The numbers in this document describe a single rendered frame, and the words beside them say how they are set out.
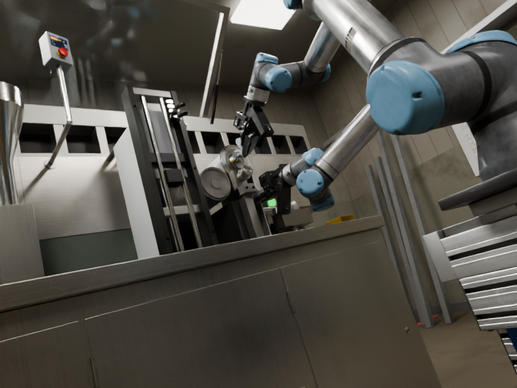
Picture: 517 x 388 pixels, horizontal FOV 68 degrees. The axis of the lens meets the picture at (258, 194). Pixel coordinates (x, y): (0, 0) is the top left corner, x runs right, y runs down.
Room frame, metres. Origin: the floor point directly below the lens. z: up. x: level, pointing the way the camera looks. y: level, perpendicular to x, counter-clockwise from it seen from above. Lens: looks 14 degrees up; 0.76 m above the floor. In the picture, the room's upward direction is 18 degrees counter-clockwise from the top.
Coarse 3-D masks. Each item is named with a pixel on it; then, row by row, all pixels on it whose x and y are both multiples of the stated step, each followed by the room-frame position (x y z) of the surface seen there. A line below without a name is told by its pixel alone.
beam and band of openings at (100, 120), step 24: (24, 120) 1.20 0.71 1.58; (48, 120) 1.26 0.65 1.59; (96, 120) 1.37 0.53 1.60; (120, 120) 1.44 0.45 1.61; (192, 120) 1.68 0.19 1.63; (216, 120) 1.78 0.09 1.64; (24, 144) 1.26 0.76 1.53; (48, 144) 1.31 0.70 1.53; (72, 144) 1.37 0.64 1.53; (96, 144) 1.39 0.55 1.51; (192, 144) 1.71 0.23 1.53; (216, 144) 1.82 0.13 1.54; (264, 144) 2.01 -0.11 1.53; (288, 144) 2.09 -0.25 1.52
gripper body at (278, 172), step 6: (282, 168) 1.27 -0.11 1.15; (264, 174) 1.32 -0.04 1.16; (270, 174) 1.32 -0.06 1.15; (276, 174) 1.30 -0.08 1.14; (264, 180) 1.33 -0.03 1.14; (270, 180) 1.31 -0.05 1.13; (276, 180) 1.31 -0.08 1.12; (282, 180) 1.26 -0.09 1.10; (264, 186) 1.34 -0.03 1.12; (270, 186) 1.31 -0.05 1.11; (276, 186) 1.31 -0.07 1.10; (288, 186) 1.28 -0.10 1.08; (270, 192) 1.31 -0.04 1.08; (276, 192) 1.33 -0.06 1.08
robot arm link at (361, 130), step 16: (368, 112) 1.00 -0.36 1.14; (352, 128) 1.01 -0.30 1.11; (368, 128) 1.01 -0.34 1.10; (336, 144) 1.03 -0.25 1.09; (352, 144) 1.02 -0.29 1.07; (320, 160) 1.05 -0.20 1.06; (336, 160) 1.03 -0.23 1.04; (304, 176) 1.04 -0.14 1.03; (320, 176) 1.03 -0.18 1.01; (336, 176) 1.07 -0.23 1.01; (304, 192) 1.04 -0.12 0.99; (320, 192) 1.06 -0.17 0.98
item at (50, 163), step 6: (72, 120) 1.03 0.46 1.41; (66, 126) 1.03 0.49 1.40; (66, 132) 1.06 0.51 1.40; (60, 138) 1.09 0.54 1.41; (60, 144) 1.12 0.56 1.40; (54, 150) 1.15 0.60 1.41; (54, 156) 1.18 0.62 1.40; (48, 162) 1.22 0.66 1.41; (54, 162) 1.24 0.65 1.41; (48, 168) 1.23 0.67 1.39; (54, 168) 1.24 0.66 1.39
